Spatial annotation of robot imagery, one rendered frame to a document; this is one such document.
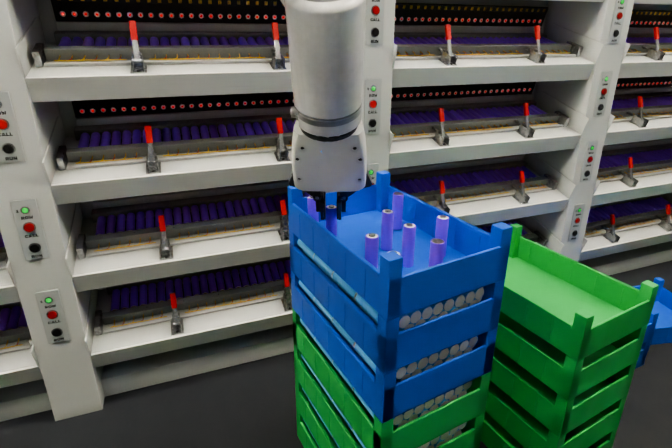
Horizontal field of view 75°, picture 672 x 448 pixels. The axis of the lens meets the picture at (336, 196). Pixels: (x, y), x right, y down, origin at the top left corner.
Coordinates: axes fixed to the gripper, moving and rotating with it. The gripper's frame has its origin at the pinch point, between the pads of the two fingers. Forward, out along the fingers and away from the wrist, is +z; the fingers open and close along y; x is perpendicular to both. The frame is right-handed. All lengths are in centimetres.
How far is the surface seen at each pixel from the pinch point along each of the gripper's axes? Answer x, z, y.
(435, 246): -11.2, -4.1, 13.8
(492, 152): 44, 26, 41
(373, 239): -9.6, -3.3, 6.0
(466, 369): -19.3, 14.0, 19.8
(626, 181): 58, 49, 92
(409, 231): -6.6, -1.5, 11.2
